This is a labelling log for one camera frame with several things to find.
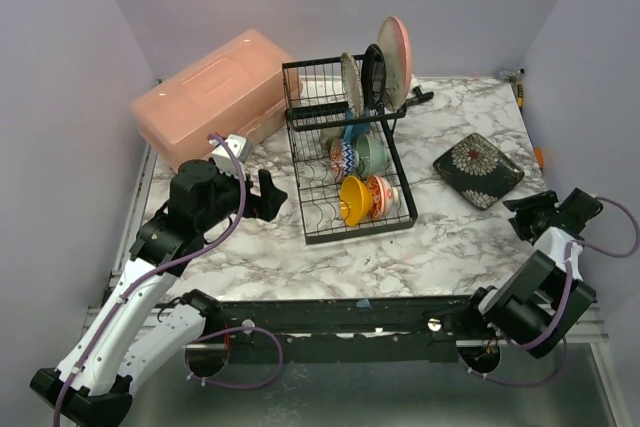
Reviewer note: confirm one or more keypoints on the blue floral mug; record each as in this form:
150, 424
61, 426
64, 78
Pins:
352, 131

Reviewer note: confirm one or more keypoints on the orange clamp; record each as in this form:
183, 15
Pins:
539, 158

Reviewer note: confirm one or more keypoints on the blue patterned bowl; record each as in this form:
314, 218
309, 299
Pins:
344, 159

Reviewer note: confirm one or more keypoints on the mint green bowl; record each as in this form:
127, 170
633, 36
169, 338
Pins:
373, 156

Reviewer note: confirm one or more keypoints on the pink plastic storage box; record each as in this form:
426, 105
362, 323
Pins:
236, 89

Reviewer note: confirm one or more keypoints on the black and white pipe fitting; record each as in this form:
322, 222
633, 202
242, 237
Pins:
416, 95

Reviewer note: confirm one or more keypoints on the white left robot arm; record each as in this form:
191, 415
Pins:
95, 383

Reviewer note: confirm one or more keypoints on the orange floral bowl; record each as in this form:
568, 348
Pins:
385, 196

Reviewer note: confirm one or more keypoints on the black floral square plate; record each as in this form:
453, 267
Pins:
480, 172

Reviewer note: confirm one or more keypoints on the black wire dish rack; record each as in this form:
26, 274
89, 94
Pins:
315, 100

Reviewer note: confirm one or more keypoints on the black round plate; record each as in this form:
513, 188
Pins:
373, 77

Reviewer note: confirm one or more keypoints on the pink and cream plate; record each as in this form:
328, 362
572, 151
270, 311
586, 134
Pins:
394, 42

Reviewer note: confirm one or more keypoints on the yellow bowl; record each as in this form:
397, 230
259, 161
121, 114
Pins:
356, 200

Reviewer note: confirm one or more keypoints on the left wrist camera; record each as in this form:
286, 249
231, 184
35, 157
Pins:
226, 152

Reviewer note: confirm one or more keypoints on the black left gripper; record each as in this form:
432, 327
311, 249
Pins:
255, 199

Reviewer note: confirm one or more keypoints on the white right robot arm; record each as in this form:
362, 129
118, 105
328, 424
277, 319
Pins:
536, 307

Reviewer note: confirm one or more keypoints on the yellow black tool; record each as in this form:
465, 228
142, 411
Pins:
520, 95

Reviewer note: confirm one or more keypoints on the grey ceramic mug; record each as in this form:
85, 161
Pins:
327, 135

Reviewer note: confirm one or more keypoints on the speckled white plate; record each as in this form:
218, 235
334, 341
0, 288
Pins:
351, 82

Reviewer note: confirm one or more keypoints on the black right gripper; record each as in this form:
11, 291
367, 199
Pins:
536, 217

